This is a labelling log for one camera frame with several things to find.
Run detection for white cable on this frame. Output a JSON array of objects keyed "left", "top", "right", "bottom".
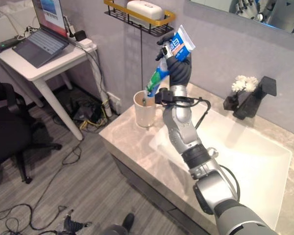
[{"left": 0, "top": 4, "right": 41, "bottom": 41}]

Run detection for black connector bundle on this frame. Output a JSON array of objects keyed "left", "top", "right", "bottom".
[{"left": 62, "top": 208, "right": 93, "bottom": 234}]

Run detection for yellow black wire shelf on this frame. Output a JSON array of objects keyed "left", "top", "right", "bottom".
[{"left": 103, "top": 0, "right": 176, "bottom": 37}]

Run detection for black charger block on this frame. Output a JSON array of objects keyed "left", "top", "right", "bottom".
[{"left": 74, "top": 30, "right": 87, "bottom": 43}]

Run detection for white flowers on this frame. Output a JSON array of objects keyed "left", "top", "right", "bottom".
[{"left": 231, "top": 75, "right": 259, "bottom": 98}]

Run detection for white box with lid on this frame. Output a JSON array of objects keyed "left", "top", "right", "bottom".
[{"left": 126, "top": 0, "right": 164, "bottom": 21}]

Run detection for silver sink drain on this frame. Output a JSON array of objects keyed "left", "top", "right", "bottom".
[{"left": 206, "top": 147, "right": 220, "bottom": 159}]

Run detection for white sink basin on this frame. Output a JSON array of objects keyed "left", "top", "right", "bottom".
[{"left": 148, "top": 102, "right": 293, "bottom": 228}]

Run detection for marble top vanity cabinet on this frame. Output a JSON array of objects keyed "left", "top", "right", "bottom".
[{"left": 98, "top": 82, "right": 294, "bottom": 235}]

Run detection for grey open laptop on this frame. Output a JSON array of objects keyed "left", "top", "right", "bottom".
[{"left": 11, "top": 0, "right": 71, "bottom": 69}]

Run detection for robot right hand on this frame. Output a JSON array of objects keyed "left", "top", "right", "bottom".
[{"left": 155, "top": 31, "right": 193, "bottom": 87}]

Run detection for white power adapter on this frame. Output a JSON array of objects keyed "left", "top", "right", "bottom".
[{"left": 77, "top": 38, "right": 94, "bottom": 49}]

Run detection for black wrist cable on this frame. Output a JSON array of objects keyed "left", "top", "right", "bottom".
[{"left": 171, "top": 96, "right": 212, "bottom": 128}]

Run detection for wall mirror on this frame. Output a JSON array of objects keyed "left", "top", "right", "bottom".
[{"left": 188, "top": 0, "right": 294, "bottom": 38}]

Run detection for black faucet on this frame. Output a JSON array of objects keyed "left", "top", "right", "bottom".
[{"left": 232, "top": 76, "right": 277, "bottom": 120}]

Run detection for blue green toothpaste tube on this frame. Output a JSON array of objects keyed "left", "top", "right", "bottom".
[{"left": 144, "top": 24, "right": 196, "bottom": 97}]

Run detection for white desk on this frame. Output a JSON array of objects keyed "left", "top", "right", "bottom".
[{"left": 0, "top": 31, "right": 99, "bottom": 141}]

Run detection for white wall socket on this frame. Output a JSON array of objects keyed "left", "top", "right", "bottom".
[{"left": 106, "top": 91, "right": 123, "bottom": 115}]

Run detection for black office chair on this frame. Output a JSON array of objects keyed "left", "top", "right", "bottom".
[{"left": 0, "top": 72, "right": 63, "bottom": 185}]

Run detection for black device with green light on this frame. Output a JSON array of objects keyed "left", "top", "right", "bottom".
[{"left": 0, "top": 36, "right": 24, "bottom": 54}]

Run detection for yellow cable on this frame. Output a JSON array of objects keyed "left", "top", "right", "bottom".
[{"left": 78, "top": 100, "right": 111, "bottom": 131}]

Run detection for long black floor cable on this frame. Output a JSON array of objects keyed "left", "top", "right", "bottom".
[{"left": 0, "top": 139, "right": 83, "bottom": 233}]

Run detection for cream white cup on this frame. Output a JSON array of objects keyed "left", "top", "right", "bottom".
[{"left": 133, "top": 90, "right": 163, "bottom": 128}]

